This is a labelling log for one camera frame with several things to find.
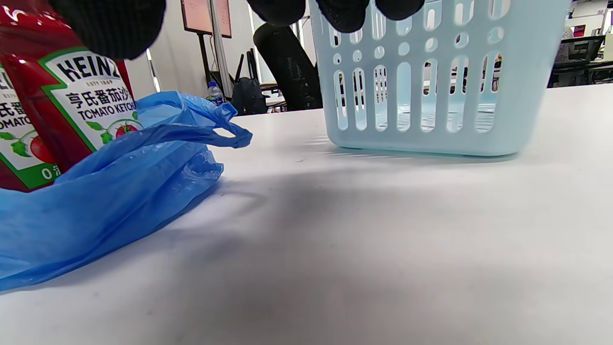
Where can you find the person's right hand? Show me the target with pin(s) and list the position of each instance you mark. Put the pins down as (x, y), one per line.
(110, 28)

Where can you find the red ketchup package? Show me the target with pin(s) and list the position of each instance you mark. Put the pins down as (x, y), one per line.
(19, 143)
(62, 105)

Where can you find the blue plastic bag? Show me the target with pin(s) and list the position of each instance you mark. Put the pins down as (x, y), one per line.
(105, 191)

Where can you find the pink screen monitor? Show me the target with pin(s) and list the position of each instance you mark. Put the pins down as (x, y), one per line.
(201, 17)

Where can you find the blue water bottle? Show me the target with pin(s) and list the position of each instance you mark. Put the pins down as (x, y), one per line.
(215, 96)

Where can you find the black office chair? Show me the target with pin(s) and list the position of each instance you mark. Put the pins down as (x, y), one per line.
(292, 67)

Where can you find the light blue plastic basket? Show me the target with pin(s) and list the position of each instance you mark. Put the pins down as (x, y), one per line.
(517, 110)

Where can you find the background office desks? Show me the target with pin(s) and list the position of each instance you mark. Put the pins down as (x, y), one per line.
(579, 57)

